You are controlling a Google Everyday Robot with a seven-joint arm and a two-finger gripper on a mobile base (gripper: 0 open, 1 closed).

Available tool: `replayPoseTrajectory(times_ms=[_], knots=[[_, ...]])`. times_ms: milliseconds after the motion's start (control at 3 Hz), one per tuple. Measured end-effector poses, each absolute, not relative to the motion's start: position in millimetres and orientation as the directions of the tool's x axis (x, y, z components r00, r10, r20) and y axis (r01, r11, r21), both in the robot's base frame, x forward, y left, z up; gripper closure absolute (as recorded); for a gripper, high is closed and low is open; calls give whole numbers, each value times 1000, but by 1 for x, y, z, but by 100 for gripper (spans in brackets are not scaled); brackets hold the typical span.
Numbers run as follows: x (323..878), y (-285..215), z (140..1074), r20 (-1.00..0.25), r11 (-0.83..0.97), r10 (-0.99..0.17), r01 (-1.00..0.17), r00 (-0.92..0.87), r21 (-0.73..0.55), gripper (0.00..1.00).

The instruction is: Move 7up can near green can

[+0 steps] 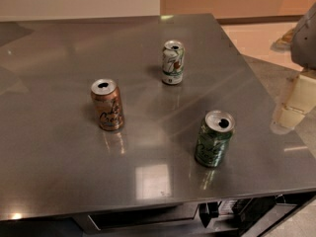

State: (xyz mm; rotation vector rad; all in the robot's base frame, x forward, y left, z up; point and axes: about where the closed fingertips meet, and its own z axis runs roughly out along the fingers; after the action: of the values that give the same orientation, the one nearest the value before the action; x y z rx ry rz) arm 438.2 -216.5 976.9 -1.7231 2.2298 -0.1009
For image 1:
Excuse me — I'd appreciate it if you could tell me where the orange LaCroix can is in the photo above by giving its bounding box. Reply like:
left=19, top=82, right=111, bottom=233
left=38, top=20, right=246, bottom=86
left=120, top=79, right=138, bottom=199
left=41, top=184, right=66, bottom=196
left=91, top=78, right=124, bottom=131

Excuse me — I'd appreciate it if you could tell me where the white green 7up can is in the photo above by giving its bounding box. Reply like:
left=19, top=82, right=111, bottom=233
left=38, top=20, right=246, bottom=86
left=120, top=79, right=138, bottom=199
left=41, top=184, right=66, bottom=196
left=162, top=39, right=185, bottom=85

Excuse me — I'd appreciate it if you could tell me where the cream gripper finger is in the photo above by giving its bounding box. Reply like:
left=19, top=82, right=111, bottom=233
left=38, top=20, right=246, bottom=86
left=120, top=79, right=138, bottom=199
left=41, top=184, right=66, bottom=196
left=277, top=69, right=316, bottom=128

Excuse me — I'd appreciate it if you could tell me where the green LaCroix can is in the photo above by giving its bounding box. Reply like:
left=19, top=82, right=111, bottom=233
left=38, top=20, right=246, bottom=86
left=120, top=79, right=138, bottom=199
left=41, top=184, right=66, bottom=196
left=195, top=110, right=235, bottom=168

